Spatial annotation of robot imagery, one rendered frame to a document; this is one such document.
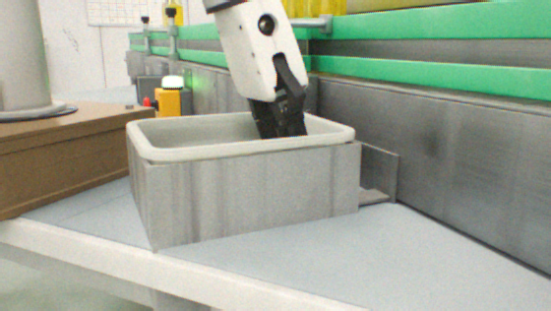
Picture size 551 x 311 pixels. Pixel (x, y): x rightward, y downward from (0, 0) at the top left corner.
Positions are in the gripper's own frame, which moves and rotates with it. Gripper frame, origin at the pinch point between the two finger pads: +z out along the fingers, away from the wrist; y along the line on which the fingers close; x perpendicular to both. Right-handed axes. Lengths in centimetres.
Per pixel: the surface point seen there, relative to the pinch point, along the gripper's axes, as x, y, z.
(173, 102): 1, 53, 0
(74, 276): 26.9, 9.3, 8.2
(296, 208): 3.6, -6.6, 5.3
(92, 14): -38, 607, -59
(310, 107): -10.3, 11.9, 1.5
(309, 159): 0.8, -6.8, 1.0
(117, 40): -54, 609, -19
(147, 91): 2, 80, -1
